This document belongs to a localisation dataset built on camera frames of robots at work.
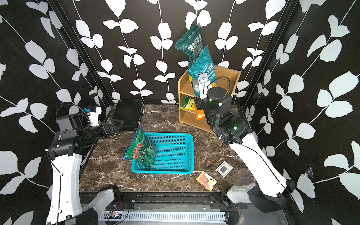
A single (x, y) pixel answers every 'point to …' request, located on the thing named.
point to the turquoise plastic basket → (175, 154)
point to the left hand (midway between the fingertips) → (117, 122)
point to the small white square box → (224, 168)
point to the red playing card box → (207, 181)
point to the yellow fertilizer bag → (189, 103)
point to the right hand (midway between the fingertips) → (202, 83)
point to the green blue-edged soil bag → (142, 148)
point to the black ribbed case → (127, 113)
